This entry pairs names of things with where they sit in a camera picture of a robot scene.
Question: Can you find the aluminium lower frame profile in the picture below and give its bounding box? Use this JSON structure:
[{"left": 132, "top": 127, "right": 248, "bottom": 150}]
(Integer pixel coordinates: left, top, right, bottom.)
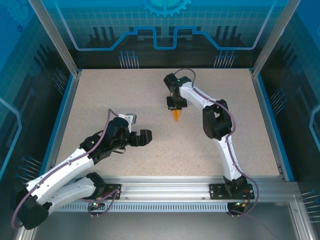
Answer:
[
  {"left": 13, "top": 224, "right": 36, "bottom": 240},
  {"left": 289, "top": 199, "right": 317, "bottom": 240}
]

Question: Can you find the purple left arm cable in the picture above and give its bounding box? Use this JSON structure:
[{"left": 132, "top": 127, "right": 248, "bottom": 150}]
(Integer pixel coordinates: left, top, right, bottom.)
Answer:
[{"left": 11, "top": 108, "right": 123, "bottom": 230}]

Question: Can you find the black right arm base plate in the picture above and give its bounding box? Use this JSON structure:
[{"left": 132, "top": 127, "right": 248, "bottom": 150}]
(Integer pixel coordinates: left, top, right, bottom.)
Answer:
[{"left": 208, "top": 183, "right": 256, "bottom": 200}]

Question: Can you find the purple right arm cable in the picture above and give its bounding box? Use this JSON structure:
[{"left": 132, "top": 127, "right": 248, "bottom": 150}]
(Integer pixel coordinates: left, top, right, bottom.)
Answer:
[{"left": 173, "top": 68, "right": 261, "bottom": 219}]

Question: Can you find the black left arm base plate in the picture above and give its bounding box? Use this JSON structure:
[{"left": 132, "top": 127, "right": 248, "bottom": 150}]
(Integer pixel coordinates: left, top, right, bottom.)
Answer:
[{"left": 98, "top": 183, "right": 123, "bottom": 200}]

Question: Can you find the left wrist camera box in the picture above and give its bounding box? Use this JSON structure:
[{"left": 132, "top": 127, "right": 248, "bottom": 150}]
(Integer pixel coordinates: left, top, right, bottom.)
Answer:
[{"left": 117, "top": 113, "right": 138, "bottom": 126}]

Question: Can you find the grey metal shelf panel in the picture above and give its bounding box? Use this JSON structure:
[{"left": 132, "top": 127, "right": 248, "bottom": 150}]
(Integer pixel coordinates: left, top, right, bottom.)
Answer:
[{"left": 31, "top": 211, "right": 301, "bottom": 240}]

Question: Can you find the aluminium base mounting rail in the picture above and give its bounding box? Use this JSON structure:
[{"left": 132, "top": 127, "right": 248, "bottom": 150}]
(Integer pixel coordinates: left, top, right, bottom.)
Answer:
[{"left": 32, "top": 175, "right": 301, "bottom": 201}]

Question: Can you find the aluminium frame post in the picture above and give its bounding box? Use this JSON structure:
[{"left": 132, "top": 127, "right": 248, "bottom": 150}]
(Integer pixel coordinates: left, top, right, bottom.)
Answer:
[
  {"left": 251, "top": 0, "right": 302, "bottom": 77},
  {"left": 27, "top": 0, "right": 82, "bottom": 77}
]

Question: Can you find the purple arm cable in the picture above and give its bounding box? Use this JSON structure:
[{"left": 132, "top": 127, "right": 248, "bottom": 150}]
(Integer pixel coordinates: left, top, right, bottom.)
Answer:
[
  {"left": 173, "top": 68, "right": 261, "bottom": 219},
  {"left": 11, "top": 108, "right": 123, "bottom": 230}
]

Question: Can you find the small connector with LEDs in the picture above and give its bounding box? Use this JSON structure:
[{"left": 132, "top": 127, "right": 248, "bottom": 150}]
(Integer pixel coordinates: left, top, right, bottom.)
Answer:
[
  {"left": 91, "top": 196, "right": 105, "bottom": 208},
  {"left": 234, "top": 199, "right": 251, "bottom": 209}
]

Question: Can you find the slotted grey cable duct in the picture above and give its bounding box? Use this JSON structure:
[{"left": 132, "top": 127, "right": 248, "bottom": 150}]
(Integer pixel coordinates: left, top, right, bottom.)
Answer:
[{"left": 53, "top": 202, "right": 230, "bottom": 213}]

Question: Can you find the orange paper sheet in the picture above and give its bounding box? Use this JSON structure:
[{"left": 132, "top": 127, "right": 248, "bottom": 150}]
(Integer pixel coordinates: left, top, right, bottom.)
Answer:
[{"left": 171, "top": 108, "right": 183, "bottom": 123}]

